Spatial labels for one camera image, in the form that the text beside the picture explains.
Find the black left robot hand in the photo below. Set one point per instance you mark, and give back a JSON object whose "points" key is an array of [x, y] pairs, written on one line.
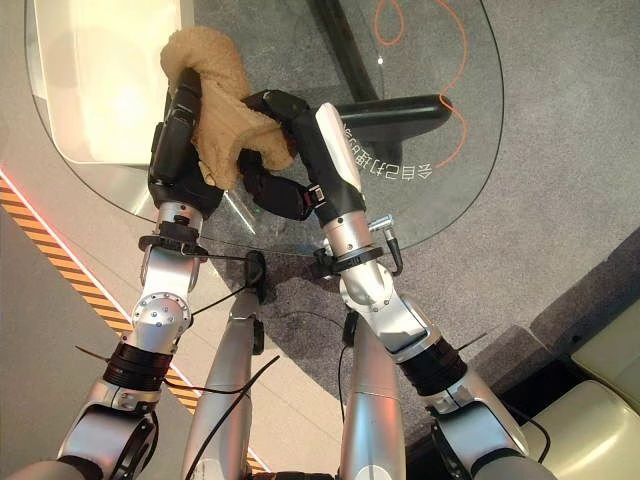
{"points": [[172, 150]]}

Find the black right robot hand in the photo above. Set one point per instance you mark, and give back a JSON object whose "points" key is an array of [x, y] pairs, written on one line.
{"points": [[334, 150]]}

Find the tan fluffy cloth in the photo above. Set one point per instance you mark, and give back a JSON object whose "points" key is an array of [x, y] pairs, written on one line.
{"points": [[225, 120]]}

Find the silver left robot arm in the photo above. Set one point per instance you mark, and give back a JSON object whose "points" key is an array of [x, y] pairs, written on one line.
{"points": [[157, 310]]}

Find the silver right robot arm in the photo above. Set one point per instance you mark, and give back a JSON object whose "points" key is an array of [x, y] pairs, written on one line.
{"points": [[380, 300]]}

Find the dark left robot foot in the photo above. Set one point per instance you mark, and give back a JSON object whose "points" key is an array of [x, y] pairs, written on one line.
{"points": [[257, 275]]}

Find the yellow black hazard tape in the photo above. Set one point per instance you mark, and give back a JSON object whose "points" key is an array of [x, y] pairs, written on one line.
{"points": [[75, 280]]}

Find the silver left robot leg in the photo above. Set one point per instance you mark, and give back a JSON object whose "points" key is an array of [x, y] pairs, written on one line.
{"points": [[225, 380]]}

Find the silver robot leg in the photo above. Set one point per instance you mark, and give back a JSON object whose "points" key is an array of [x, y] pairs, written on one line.
{"points": [[372, 400], [225, 380]]}

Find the silver right robot leg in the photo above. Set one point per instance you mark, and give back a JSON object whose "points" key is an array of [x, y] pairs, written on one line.
{"points": [[372, 400]]}

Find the black table pedestal base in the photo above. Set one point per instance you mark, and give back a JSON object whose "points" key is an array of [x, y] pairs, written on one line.
{"points": [[360, 65]]}

